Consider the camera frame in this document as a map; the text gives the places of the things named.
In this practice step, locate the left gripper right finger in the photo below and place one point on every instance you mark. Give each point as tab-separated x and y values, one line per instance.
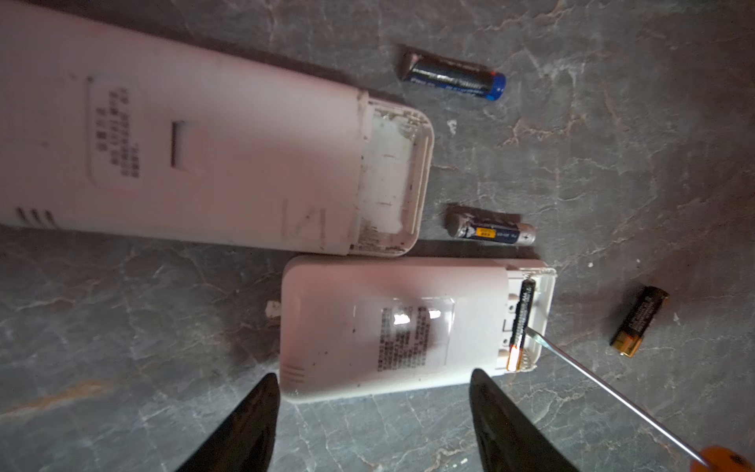
507	440

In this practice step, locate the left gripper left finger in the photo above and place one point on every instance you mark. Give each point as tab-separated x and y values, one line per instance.
245	440

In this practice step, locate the black gold AAA battery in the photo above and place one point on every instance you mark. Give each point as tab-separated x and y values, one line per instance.
520	325

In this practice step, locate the black orange AAA battery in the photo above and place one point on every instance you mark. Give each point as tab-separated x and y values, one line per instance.
631	332

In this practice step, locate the orange black screwdriver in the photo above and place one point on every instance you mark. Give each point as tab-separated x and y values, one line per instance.
715	458

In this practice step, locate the white remote orange button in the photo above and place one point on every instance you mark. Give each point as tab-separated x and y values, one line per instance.
112	131

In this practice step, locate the black blue AAA battery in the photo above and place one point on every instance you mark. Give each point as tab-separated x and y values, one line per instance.
437	72

